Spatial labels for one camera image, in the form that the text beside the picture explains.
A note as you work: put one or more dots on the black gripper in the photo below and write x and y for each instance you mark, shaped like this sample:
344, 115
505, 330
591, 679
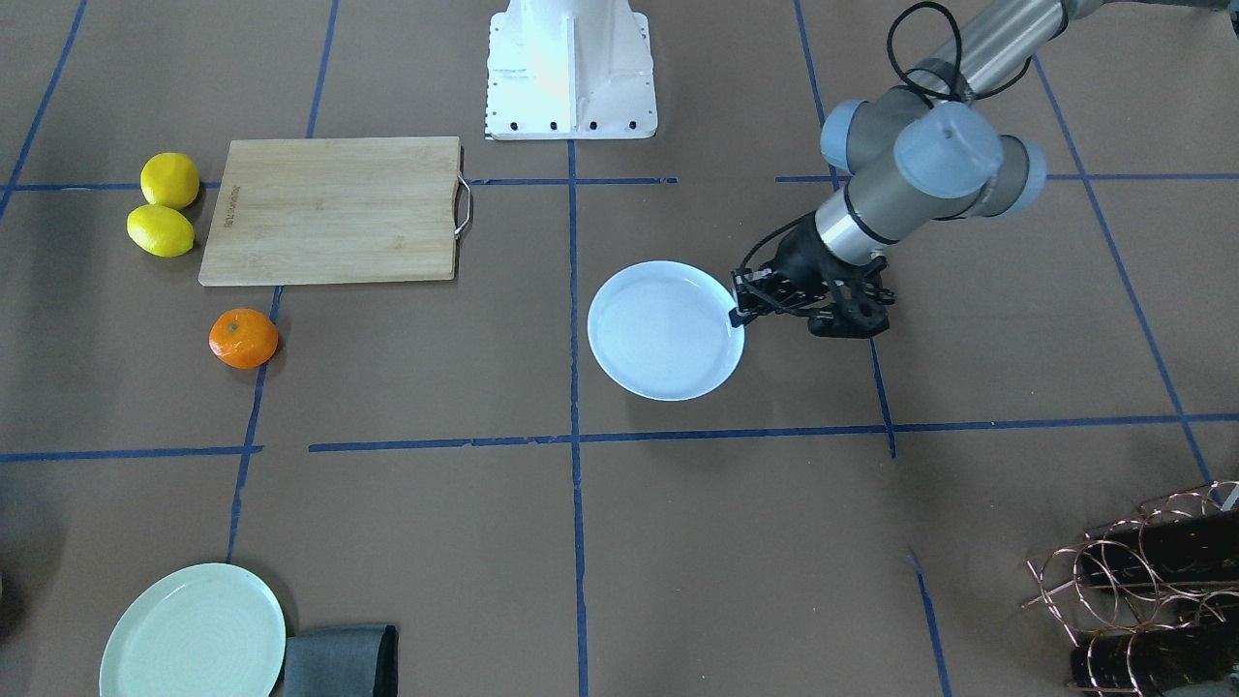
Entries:
800, 255

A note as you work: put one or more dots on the light blue plate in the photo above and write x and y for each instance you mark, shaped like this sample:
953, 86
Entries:
662, 330

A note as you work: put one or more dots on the orange mandarin fruit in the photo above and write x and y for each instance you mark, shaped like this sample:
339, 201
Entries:
243, 338

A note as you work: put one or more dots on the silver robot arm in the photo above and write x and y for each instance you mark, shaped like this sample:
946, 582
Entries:
919, 153

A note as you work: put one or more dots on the light green plate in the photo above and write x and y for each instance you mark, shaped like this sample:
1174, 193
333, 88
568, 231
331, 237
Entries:
211, 629

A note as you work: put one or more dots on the bamboo cutting board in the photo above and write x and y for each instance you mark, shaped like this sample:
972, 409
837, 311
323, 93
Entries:
314, 211

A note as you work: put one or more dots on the dark wine bottle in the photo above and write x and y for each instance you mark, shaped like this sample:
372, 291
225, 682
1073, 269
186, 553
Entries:
1187, 554
1188, 661

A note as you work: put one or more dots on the dark grey folded cloth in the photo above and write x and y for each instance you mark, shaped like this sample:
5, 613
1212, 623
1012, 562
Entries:
350, 660

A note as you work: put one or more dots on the yellow lemon near board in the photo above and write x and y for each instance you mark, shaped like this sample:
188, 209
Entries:
171, 180

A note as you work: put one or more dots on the yellow lemon outer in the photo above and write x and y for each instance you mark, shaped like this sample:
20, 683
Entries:
161, 231

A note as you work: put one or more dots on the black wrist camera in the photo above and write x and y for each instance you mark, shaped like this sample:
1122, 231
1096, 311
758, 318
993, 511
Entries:
852, 312

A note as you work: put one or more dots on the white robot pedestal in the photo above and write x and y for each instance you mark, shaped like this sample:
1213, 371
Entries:
570, 70

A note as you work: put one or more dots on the copper wire bottle rack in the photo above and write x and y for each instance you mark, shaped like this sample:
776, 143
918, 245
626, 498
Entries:
1148, 602

